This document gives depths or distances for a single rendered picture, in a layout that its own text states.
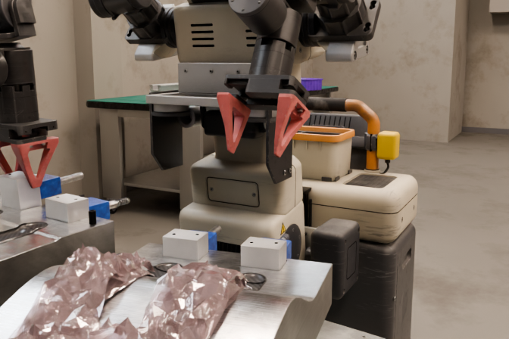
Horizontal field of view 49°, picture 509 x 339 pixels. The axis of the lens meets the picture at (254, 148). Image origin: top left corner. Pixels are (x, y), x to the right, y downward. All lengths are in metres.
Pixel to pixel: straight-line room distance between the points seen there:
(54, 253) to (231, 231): 0.45
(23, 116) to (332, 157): 0.75
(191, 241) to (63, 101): 3.55
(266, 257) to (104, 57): 3.67
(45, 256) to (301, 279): 0.31
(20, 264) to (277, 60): 0.41
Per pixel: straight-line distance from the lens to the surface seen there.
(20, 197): 0.89
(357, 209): 1.31
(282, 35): 0.76
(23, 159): 0.86
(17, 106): 0.87
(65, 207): 0.80
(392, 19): 7.79
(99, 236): 0.78
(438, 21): 7.66
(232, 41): 1.09
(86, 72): 4.24
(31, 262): 0.73
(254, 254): 0.70
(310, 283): 0.66
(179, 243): 0.73
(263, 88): 0.72
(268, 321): 0.49
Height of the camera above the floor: 1.11
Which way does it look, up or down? 9 degrees down
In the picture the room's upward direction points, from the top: straight up
